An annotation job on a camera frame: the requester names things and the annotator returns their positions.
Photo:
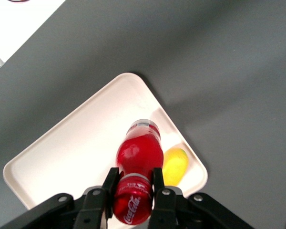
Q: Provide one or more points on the dark red round object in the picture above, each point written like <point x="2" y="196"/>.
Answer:
<point x="19" y="0"/>

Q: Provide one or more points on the cream plastic tray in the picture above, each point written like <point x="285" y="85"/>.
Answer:
<point x="85" y="143"/>

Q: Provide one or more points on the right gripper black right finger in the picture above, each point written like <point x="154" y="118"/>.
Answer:
<point x="160" y="190"/>

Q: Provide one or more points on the yellow lemon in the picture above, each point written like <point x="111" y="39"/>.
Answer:
<point x="175" y="167"/>

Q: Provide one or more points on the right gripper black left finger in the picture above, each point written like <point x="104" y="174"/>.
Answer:
<point x="110" y="186"/>

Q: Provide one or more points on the red coke bottle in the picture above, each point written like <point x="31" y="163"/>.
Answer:
<point x="139" y="155"/>

